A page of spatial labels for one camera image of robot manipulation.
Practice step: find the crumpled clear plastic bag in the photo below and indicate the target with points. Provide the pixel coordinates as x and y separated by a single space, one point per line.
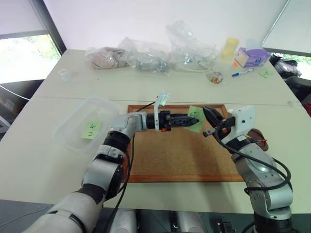
145 57

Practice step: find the white roller blind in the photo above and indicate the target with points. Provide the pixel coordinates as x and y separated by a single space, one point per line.
19 17

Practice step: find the black office chair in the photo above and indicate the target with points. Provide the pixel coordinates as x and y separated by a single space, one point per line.
291 72

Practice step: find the large clear plastic bag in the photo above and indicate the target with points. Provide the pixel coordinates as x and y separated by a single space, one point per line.
189 46

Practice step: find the clear plastic box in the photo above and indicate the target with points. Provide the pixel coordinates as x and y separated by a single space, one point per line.
73 131

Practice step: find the wood-framed cork board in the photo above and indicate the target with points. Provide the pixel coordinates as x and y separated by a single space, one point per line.
179 155

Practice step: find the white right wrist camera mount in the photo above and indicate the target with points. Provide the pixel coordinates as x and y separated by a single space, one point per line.
244 119

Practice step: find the white board panel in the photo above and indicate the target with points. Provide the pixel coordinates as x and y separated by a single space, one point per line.
291 26

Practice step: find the plastic bag with beige cloth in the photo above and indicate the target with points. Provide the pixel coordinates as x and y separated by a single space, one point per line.
104 58

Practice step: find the dark window frame post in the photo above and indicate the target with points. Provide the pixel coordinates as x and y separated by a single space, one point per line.
49 26

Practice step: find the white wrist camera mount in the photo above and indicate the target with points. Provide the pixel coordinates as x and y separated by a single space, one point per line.
160 102
244 119

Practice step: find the dark side furniture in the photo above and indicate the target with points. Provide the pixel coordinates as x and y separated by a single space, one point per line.
17 102

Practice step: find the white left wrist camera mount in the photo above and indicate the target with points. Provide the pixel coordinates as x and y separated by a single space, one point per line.
160 102

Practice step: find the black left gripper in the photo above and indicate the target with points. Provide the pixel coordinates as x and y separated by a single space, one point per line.
165 120

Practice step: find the silver rounded robot leg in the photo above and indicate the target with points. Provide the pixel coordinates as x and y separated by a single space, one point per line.
189 222
125 222

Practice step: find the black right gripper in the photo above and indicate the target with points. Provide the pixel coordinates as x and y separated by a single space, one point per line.
224 128

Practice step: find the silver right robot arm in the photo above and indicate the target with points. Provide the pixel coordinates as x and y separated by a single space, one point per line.
262 174

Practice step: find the blue whiteboard marker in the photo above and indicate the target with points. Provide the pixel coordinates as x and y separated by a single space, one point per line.
243 72

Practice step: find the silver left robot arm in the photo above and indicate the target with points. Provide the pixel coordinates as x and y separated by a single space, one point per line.
102 174

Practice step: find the small clear cup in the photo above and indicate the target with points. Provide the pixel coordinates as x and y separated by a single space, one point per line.
64 74

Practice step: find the yellow and clear cup stack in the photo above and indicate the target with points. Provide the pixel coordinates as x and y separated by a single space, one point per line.
229 49

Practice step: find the small wrapped candy bag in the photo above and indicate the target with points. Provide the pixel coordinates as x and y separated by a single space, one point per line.
215 77

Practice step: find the green sticky note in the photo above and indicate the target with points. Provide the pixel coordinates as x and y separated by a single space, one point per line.
266 73
199 127
91 129

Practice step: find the small brown tray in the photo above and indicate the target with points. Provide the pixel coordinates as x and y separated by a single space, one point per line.
261 143

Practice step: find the purple tissue box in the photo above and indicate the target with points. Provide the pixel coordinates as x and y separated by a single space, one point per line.
252 58

